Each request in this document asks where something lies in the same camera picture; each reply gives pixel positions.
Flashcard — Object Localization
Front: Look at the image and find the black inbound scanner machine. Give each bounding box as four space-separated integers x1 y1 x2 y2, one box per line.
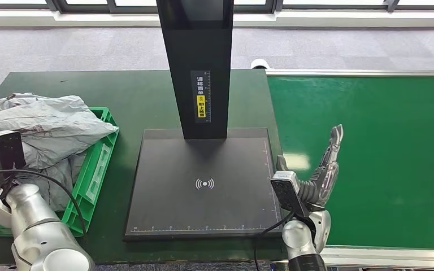
123 0 283 242

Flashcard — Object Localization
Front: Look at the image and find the dark window frame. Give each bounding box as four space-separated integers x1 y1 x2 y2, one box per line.
0 0 434 15

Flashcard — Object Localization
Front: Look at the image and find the grey mailer bag red print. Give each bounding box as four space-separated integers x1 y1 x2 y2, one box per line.
22 151 88 212
0 93 120 170

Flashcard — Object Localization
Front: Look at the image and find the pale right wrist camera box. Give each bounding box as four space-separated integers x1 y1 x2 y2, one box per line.
270 171 311 219

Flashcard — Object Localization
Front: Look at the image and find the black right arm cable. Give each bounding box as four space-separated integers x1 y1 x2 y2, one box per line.
253 211 296 271

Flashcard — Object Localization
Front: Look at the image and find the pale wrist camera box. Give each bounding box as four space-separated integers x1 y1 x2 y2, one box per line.
270 171 311 219
0 129 27 177

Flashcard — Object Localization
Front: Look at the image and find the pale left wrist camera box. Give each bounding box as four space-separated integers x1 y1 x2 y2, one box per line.
0 129 27 177

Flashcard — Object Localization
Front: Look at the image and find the green conveyor belt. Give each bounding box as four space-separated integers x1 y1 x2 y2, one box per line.
267 76 434 251

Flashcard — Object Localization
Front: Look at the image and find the aluminium conveyor frame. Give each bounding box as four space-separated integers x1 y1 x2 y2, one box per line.
264 68 434 271

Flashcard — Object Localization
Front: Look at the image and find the white window sill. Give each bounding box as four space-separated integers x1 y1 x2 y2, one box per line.
0 10 434 29

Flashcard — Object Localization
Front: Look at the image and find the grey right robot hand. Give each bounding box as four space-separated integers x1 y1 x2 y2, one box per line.
275 124 344 209

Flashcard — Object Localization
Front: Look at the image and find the green plastic crate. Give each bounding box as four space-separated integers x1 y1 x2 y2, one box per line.
0 107 120 238

